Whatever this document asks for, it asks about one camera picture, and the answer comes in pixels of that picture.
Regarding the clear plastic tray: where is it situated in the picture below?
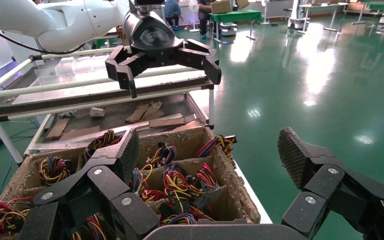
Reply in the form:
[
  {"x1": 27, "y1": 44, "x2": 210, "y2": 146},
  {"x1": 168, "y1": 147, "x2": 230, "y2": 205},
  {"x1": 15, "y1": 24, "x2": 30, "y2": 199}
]
[{"x1": 34, "y1": 54, "x2": 112, "y2": 86}]

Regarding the coloured wire bundle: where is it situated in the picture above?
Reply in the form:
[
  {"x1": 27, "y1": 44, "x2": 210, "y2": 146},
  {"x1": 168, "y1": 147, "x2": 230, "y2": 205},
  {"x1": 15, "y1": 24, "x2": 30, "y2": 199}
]
[
  {"x1": 158, "y1": 205, "x2": 217, "y2": 227},
  {"x1": 0, "y1": 196, "x2": 35, "y2": 238},
  {"x1": 194, "y1": 134, "x2": 238, "y2": 167},
  {"x1": 144, "y1": 143, "x2": 178, "y2": 170},
  {"x1": 162, "y1": 163, "x2": 221, "y2": 204},
  {"x1": 84, "y1": 129, "x2": 124, "y2": 163},
  {"x1": 129, "y1": 163, "x2": 166, "y2": 204},
  {"x1": 38, "y1": 156, "x2": 73, "y2": 186}
]

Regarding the seated person in dark clothes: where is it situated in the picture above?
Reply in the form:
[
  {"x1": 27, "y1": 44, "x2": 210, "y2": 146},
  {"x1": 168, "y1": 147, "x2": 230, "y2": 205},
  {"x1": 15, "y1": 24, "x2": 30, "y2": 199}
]
[{"x1": 197, "y1": 0, "x2": 218, "y2": 40}]

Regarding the worn cardboard divider box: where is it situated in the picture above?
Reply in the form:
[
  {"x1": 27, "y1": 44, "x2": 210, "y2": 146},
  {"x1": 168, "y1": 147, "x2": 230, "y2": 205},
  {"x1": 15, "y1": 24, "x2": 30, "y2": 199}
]
[{"x1": 0, "y1": 125, "x2": 262, "y2": 240}]

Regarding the white pipe frame rack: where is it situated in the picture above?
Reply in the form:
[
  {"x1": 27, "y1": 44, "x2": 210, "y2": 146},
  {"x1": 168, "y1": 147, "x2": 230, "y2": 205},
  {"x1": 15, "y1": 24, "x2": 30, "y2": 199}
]
[{"x1": 0, "y1": 46, "x2": 216, "y2": 167}]

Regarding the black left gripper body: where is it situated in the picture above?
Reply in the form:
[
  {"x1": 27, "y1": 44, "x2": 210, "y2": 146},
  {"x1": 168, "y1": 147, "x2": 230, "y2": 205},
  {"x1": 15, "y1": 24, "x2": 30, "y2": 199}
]
[{"x1": 124, "y1": 11, "x2": 185, "y2": 67}]

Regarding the white background desk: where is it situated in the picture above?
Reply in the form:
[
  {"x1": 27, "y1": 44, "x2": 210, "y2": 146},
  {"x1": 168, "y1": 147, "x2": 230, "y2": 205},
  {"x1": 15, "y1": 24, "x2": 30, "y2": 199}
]
[{"x1": 297, "y1": 2, "x2": 349, "y2": 34}]

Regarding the small white paper cup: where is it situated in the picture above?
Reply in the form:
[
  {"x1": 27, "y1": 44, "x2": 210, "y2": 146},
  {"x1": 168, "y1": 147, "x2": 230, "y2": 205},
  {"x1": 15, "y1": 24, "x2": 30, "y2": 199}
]
[{"x1": 89, "y1": 106, "x2": 106, "y2": 118}]

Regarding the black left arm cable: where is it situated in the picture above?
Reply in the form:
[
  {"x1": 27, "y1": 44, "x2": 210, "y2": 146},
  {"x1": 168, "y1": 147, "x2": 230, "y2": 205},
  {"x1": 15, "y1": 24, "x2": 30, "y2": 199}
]
[{"x1": 0, "y1": 25, "x2": 87, "y2": 56}]

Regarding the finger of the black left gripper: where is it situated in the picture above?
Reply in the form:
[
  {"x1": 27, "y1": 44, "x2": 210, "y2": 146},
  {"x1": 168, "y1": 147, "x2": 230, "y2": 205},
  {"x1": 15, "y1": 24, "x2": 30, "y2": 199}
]
[
  {"x1": 177, "y1": 39, "x2": 222, "y2": 86},
  {"x1": 105, "y1": 45, "x2": 148, "y2": 99}
]

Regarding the blue floor cable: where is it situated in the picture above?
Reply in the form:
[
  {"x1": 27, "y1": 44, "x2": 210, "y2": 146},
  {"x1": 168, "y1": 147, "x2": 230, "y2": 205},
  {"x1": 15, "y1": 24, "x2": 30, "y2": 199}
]
[{"x1": 0, "y1": 153, "x2": 14, "y2": 197}]

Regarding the brown cardboard scrap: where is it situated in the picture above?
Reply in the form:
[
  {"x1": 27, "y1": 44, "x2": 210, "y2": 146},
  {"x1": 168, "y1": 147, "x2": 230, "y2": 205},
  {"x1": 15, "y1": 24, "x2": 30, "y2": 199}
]
[
  {"x1": 125, "y1": 103, "x2": 150, "y2": 124},
  {"x1": 59, "y1": 125, "x2": 101, "y2": 142},
  {"x1": 148, "y1": 117, "x2": 187, "y2": 129},
  {"x1": 140, "y1": 100, "x2": 166, "y2": 122},
  {"x1": 45, "y1": 117, "x2": 71, "y2": 140}
]

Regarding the person in blue shirt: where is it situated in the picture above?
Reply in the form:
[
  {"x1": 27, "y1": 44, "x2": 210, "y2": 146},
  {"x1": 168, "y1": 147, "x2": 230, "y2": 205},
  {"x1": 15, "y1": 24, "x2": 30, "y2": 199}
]
[{"x1": 163, "y1": 0, "x2": 184, "y2": 32}]

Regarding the white standing robot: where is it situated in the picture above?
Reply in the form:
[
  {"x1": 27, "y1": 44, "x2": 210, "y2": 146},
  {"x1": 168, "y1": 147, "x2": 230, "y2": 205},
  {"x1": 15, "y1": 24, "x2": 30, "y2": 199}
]
[{"x1": 287, "y1": 0, "x2": 309, "y2": 30}]

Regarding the table with green cloth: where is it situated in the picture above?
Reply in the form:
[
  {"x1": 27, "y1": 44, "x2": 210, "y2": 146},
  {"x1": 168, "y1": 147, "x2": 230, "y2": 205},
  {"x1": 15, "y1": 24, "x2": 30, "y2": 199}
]
[{"x1": 209, "y1": 9, "x2": 264, "y2": 43}]

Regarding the long aluminium strip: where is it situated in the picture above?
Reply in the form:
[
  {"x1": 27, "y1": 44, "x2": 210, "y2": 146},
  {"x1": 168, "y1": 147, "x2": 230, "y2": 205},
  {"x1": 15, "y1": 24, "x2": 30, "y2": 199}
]
[{"x1": 29, "y1": 113, "x2": 196, "y2": 151}]

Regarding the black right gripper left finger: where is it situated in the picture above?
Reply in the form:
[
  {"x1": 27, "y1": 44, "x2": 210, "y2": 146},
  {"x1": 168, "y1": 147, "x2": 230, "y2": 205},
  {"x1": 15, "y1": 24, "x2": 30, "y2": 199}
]
[{"x1": 19, "y1": 129, "x2": 160, "y2": 240}]

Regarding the white pedestal fan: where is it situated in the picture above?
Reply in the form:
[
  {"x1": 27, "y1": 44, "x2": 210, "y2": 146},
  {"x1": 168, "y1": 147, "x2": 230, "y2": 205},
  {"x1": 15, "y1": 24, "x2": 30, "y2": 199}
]
[
  {"x1": 187, "y1": 0, "x2": 202, "y2": 33},
  {"x1": 259, "y1": 0, "x2": 272, "y2": 26}
]

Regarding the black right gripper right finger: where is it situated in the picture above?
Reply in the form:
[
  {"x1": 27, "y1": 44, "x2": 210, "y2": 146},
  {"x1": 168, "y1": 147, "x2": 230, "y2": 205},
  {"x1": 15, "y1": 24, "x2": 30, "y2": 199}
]
[{"x1": 277, "y1": 127, "x2": 384, "y2": 240}]

